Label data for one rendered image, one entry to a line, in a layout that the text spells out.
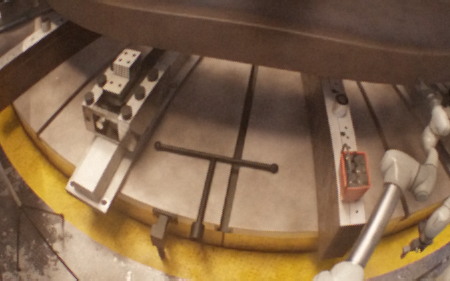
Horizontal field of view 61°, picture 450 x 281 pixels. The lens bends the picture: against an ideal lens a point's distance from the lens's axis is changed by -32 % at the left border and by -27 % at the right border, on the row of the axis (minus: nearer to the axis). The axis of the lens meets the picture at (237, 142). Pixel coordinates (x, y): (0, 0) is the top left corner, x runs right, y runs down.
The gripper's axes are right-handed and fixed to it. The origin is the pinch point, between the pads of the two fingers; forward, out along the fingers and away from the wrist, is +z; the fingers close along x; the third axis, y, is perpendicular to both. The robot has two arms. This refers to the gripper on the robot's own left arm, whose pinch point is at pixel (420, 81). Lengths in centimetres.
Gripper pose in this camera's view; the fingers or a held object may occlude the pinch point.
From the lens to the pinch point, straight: 260.2
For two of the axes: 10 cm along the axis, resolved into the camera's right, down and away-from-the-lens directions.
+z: -2.4, -7.7, 5.9
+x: -9.7, 1.4, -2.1
